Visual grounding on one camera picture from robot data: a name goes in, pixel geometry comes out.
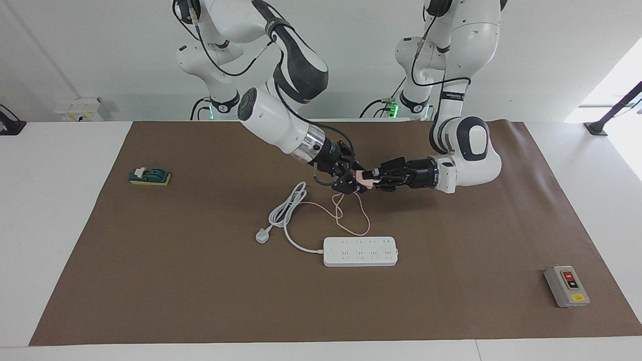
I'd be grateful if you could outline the brown table mat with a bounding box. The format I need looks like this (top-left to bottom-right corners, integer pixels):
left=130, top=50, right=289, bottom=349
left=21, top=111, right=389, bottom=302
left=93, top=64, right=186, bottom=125
left=29, top=119, right=642, bottom=346

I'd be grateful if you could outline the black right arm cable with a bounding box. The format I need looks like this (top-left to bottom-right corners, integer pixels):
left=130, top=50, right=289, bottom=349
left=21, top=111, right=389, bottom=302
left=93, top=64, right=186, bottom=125
left=173, top=0, right=354, bottom=156

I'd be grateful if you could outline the black base cable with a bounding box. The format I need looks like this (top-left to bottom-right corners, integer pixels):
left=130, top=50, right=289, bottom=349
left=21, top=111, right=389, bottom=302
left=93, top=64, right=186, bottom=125
left=359, top=90, right=402, bottom=119
left=190, top=97, right=214, bottom=121

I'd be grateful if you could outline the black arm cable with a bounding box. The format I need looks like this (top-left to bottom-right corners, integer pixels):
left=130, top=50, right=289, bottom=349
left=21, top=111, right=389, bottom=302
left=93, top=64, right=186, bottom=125
left=411, top=0, right=472, bottom=121
left=173, top=0, right=354, bottom=156

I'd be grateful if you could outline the white wall socket box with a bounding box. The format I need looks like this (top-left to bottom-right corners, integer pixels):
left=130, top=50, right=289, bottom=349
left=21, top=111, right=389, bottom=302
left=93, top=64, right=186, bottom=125
left=54, top=97, right=103, bottom=122

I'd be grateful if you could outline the black slanted stand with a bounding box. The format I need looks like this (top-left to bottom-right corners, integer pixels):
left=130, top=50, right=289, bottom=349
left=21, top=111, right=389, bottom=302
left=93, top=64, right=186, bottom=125
left=584, top=82, right=642, bottom=136

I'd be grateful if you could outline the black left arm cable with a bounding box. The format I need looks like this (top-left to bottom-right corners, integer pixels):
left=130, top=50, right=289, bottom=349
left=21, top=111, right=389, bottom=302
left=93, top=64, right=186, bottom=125
left=411, top=0, right=472, bottom=121

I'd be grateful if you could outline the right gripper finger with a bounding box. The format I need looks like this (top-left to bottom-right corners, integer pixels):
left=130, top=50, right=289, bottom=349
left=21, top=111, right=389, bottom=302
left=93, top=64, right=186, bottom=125
left=346, top=145, right=367, bottom=173
left=332, top=173, right=368, bottom=194

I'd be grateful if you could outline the pink charging cable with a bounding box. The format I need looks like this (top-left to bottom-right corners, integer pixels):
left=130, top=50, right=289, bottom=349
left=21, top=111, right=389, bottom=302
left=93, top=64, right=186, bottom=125
left=301, top=191, right=371, bottom=237

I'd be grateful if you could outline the white power strip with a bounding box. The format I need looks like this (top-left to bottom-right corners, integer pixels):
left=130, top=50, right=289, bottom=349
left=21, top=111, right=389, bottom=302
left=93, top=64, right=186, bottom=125
left=323, top=237, right=399, bottom=267

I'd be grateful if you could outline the grey on-off switch box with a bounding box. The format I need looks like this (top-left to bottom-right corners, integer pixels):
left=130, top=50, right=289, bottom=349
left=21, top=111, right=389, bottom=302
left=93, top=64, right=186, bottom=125
left=544, top=265, right=591, bottom=308

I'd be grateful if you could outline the black table clamp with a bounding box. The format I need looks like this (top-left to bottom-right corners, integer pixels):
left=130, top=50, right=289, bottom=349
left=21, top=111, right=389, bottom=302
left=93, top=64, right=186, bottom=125
left=0, top=103, right=27, bottom=136

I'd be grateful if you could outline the white power cord with plug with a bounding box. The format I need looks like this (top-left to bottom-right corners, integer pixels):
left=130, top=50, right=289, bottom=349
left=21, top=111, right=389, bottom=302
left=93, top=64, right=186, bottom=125
left=255, top=182, right=326, bottom=254

